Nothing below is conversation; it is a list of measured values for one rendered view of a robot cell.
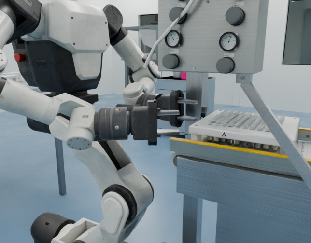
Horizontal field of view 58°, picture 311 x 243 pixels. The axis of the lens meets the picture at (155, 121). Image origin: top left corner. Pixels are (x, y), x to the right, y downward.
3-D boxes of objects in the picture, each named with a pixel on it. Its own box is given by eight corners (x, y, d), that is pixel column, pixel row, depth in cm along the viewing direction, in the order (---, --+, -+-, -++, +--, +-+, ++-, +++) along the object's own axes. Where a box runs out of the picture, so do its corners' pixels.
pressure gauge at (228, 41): (218, 51, 57) (219, 32, 56) (220, 51, 58) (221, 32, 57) (237, 51, 55) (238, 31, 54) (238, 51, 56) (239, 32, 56)
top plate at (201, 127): (299, 124, 81) (300, 117, 81) (294, 149, 60) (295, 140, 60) (216, 115, 93) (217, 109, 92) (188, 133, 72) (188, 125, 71)
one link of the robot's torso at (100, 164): (115, 234, 97) (41, 130, 105) (141, 210, 112) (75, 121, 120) (141, 215, 90) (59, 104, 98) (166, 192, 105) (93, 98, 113)
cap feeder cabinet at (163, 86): (153, 134, 383) (153, 78, 364) (174, 125, 429) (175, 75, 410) (195, 142, 349) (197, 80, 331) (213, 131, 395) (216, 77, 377)
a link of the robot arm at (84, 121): (111, 100, 74) (67, 101, 74) (109, 133, 68) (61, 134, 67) (115, 125, 83) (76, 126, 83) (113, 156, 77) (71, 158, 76)
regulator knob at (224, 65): (214, 74, 57) (215, 52, 56) (218, 73, 59) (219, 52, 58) (231, 74, 56) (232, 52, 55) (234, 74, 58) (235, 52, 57)
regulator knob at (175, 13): (167, 23, 60) (167, 1, 59) (172, 24, 62) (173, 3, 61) (182, 22, 58) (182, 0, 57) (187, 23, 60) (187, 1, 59)
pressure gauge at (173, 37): (164, 47, 63) (164, 30, 62) (167, 47, 64) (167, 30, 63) (179, 47, 61) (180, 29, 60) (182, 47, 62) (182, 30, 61)
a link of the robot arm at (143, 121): (155, 97, 79) (112, 97, 78) (157, 102, 69) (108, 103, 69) (155, 140, 82) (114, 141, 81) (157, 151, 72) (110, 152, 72)
